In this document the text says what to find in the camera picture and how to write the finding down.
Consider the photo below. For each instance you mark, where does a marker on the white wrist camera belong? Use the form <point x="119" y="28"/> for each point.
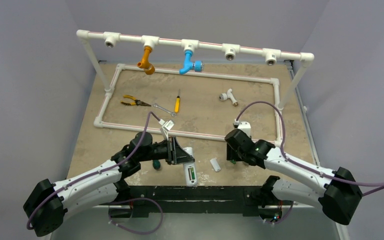
<point x="165" y="127"/>
<point x="243" y="126"/>

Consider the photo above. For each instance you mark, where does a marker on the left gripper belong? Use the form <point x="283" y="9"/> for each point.
<point x="175" y="154"/>

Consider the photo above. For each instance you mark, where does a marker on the white plastic faucet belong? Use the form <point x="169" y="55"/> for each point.
<point x="228" y="96"/>

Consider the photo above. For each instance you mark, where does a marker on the blue plastic faucet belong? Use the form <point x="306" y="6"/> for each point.
<point x="189" y="65"/>

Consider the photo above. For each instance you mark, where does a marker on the orange plastic faucet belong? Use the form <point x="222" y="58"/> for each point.
<point x="144" y="63"/>

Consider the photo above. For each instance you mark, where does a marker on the green stubby screwdriver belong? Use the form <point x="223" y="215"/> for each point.
<point x="156" y="164"/>

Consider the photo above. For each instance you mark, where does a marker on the aluminium rail frame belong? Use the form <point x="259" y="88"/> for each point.
<point x="105" y="185"/>

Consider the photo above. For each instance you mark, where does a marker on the white remote control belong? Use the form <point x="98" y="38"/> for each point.
<point x="190" y="182"/>

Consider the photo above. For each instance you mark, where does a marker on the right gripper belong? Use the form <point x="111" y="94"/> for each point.
<point x="233" y="154"/>

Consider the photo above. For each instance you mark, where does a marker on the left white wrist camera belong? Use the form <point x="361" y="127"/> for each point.
<point x="165" y="127"/>

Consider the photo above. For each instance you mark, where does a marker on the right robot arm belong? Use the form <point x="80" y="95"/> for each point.
<point x="332" y="191"/>

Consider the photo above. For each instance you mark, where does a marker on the yellow handled pliers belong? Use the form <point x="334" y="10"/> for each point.
<point x="134" y="101"/>

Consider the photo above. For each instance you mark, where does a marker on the white battery cover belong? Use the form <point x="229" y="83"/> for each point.
<point x="215" y="165"/>

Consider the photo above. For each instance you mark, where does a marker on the yellow screwdriver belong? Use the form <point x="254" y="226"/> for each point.
<point x="177" y="102"/>

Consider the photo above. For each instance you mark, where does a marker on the silver wrench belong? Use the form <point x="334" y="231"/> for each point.
<point x="171" y="113"/>

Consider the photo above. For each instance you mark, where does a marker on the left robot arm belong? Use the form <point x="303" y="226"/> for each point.
<point x="50" y="204"/>

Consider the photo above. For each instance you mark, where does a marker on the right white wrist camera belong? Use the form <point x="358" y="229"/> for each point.
<point x="243" y="126"/>

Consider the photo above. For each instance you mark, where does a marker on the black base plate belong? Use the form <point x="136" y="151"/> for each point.
<point x="248" y="201"/>

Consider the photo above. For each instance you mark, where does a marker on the white PVC pipe frame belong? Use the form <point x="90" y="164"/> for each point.
<point x="111" y="39"/>

